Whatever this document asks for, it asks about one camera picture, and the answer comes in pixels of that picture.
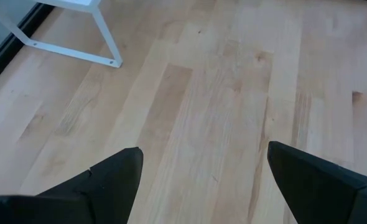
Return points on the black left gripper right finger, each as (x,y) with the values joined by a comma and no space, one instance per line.
(326,193)

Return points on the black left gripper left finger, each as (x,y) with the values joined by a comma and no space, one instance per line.
(77,202)

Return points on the black metal table frame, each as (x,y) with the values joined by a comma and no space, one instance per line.
(0,62)

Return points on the white perforated metal shelf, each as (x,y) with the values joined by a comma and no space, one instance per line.
(74,53)

